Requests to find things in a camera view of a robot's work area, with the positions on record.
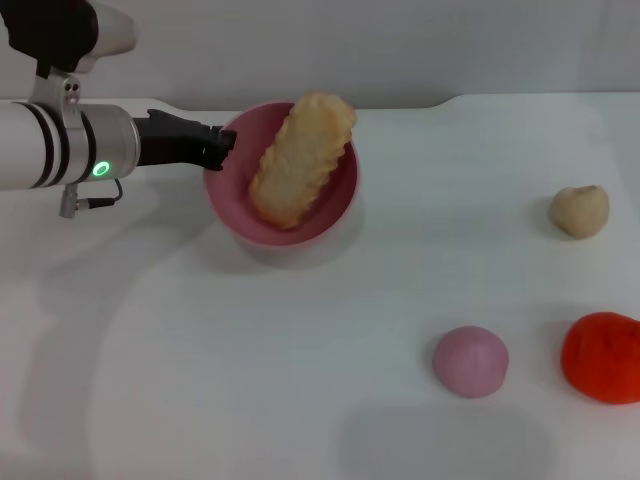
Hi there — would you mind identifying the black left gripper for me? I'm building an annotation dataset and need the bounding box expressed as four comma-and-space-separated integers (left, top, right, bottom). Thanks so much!
130, 108, 238, 172

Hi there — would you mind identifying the orange striped bread loaf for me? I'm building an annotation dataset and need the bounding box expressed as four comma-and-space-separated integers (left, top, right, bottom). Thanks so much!
248, 90, 358, 232

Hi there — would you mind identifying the pink plastic bowl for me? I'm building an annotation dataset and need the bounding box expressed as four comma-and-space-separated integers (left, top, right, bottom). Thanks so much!
203, 101, 362, 249

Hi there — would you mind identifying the pink round bun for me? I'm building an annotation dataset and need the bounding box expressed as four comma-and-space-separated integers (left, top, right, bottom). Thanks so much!
432, 325, 510, 400

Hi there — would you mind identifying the beige bun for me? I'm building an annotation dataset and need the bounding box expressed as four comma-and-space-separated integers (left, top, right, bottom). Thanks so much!
548, 184, 611, 240

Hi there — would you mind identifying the orange red bun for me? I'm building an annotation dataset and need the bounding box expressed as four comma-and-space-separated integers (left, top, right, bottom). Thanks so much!
560, 310, 640, 405

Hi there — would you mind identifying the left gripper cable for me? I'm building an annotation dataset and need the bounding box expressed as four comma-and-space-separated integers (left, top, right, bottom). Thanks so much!
59, 177, 124, 219

